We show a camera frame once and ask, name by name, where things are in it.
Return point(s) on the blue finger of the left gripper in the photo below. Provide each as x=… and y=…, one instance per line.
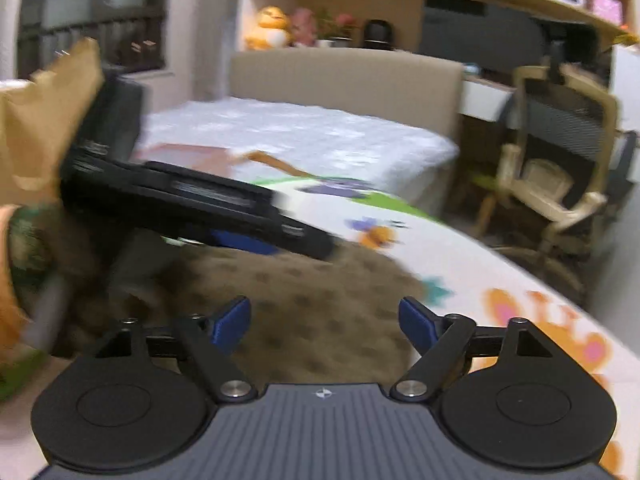
x=243, y=243

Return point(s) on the yellow duck plush toy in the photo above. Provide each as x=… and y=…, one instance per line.
x=272, y=30

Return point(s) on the green wooden stool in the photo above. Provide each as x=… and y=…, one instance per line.
x=475, y=188

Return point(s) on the black computer monitor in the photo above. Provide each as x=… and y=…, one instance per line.
x=499, y=38

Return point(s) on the pink cardboard box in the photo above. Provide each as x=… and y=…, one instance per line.
x=209, y=159

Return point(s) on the beige padded headboard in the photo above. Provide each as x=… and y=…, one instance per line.
x=412, y=89

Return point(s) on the pink plush toy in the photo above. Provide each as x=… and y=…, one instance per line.
x=304, y=28

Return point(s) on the beige office chair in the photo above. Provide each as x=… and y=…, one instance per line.
x=563, y=170

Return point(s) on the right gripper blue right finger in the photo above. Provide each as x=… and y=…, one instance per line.
x=428, y=331

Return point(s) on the white desk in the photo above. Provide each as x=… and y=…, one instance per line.
x=483, y=100

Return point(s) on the brown paper bag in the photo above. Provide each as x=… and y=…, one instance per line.
x=39, y=121

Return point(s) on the brown dotted corduroy garment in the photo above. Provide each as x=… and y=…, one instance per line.
x=312, y=321

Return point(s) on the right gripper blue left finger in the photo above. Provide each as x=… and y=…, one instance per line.
x=224, y=329

